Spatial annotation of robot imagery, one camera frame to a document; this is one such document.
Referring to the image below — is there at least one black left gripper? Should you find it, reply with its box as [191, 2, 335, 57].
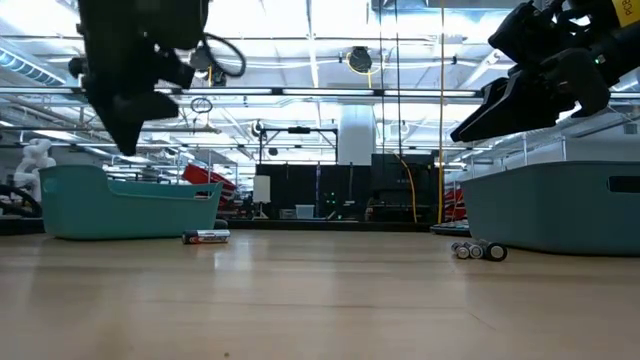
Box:
[68, 0, 197, 157]

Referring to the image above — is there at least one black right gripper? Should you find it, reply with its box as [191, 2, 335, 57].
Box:
[449, 3, 612, 144]

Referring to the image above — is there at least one teal plastic bin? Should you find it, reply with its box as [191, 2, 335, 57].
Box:
[38, 164, 224, 241]

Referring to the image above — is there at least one silver AA battery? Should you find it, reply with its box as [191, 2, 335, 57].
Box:
[181, 229, 232, 246]

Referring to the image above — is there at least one blue-grey plastic bin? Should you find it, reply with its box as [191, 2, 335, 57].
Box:
[458, 160, 640, 258]

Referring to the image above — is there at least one grey metal crossbar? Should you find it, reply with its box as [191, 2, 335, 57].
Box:
[0, 124, 222, 136]

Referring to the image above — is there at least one red storage bins rack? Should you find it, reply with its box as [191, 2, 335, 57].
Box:
[442, 183, 470, 225]
[181, 163, 238, 201]

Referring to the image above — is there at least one yellow label tag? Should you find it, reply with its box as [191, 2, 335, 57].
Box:
[611, 0, 640, 29]

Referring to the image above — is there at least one white sign panel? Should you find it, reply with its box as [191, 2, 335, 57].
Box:
[252, 174, 272, 205]

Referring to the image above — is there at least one black partition panel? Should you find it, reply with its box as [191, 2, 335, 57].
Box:
[254, 162, 372, 222]

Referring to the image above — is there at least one black cabinet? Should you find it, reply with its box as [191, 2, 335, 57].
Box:
[370, 153, 438, 225]

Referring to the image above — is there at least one long light strip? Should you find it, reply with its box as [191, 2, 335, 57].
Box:
[0, 86, 640, 100]

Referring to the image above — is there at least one white square pillar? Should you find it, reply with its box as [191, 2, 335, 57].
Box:
[336, 104, 377, 168]

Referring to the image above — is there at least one black cable loop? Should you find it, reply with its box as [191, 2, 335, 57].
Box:
[189, 96, 215, 115]

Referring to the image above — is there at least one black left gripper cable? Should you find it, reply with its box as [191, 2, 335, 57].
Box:
[199, 31, 248, 79]

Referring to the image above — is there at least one thin black cable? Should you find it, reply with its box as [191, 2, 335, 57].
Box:
[393, 0, 405, 160]
[376, 0, 387, 157]

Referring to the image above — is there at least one black metal gantry frame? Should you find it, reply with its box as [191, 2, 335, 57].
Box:
[256, 126, 340, 166]

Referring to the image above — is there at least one orange cable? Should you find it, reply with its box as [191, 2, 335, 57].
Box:
[392, 152, 420, 225]

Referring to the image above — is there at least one black aluminium rig frame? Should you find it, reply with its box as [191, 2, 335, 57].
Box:
[0, 216, 435, 237]

